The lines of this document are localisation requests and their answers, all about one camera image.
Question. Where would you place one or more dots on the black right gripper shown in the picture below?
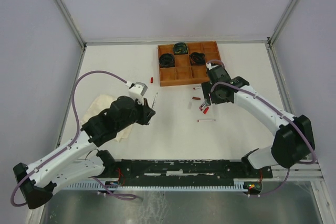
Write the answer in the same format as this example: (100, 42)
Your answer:
(206, 88)

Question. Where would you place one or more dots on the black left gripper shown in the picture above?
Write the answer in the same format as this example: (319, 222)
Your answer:
(146, 110)

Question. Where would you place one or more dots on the white marker black end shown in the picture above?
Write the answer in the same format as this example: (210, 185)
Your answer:
(153, 105)

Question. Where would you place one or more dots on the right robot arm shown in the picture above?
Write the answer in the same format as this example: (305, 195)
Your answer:
(293, 135)

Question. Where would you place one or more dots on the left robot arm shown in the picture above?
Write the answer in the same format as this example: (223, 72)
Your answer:
(40, 180)

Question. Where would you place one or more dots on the thin white pen red end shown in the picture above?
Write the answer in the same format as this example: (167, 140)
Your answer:
(206, 120)

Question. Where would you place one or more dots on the wooden compartment tray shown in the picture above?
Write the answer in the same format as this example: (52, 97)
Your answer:
(185, 63)

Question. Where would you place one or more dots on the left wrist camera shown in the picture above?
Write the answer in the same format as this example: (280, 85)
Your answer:
(137, 91)

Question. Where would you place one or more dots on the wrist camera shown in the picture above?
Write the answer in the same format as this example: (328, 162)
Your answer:
(137, 91)
(210, 65)

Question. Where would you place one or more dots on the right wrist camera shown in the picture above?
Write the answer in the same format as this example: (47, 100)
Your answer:
(210, 65)

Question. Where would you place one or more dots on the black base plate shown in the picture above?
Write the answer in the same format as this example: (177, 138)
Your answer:
(178, 173)

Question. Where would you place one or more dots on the aluminium frame right post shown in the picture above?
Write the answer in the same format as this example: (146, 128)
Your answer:
(282, 21)

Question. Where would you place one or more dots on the aluminium frame post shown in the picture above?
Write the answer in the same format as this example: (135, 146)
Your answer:
(70, 22)
(282, 21)

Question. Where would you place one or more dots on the aluminium frame back rail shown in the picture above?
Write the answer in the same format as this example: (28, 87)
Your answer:
(172, 42)

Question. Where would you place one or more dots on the aluminium frame left post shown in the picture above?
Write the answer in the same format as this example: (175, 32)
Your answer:
(70, 22)

